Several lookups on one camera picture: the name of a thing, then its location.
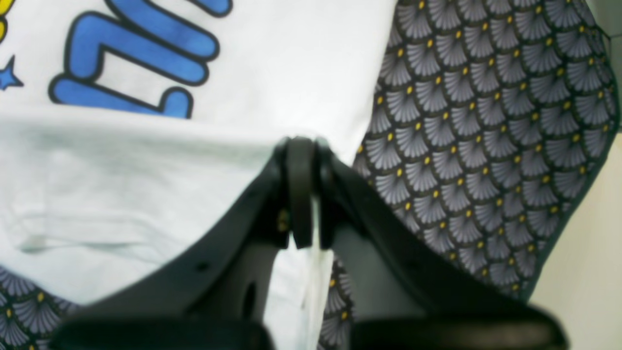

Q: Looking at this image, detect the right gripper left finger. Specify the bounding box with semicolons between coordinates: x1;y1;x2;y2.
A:
50;137;315;350

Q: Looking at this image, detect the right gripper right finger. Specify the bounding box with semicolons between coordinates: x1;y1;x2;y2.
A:
315;139;569;350

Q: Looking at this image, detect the white printed T-shirt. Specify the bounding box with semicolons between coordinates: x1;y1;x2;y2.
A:
0;0;397;350

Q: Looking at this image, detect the patterned grey table cloth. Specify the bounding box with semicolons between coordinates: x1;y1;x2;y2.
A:
0;0;621;350

